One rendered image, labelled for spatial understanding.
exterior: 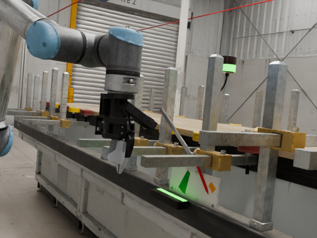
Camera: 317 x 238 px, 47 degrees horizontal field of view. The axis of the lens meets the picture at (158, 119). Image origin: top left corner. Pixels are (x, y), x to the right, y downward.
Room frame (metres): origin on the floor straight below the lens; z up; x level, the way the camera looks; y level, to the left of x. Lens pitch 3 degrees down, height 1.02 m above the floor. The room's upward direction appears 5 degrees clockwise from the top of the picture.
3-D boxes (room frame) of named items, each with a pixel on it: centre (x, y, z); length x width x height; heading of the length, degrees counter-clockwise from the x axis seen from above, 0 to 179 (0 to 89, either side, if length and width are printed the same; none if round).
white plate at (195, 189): (1.20, -0.13, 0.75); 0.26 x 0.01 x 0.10; 33
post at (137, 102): (1.61, 0.10, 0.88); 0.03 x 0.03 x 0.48; 33
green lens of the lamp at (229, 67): (1.21, -0.21, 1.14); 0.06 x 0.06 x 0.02
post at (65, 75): (2.45, 0.64, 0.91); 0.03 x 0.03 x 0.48; 33
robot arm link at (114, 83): (0.96, 0.10, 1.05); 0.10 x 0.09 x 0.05; 33
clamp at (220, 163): (1.17, -0.18, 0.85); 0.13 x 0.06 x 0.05; 33
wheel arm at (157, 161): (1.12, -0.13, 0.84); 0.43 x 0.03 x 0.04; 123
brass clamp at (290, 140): (0.95, -0.31, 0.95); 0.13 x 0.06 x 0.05; 33
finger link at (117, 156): (0.95, 0.10, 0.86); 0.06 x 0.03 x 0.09; 123
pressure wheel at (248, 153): (1.23, -0.32, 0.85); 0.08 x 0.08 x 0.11
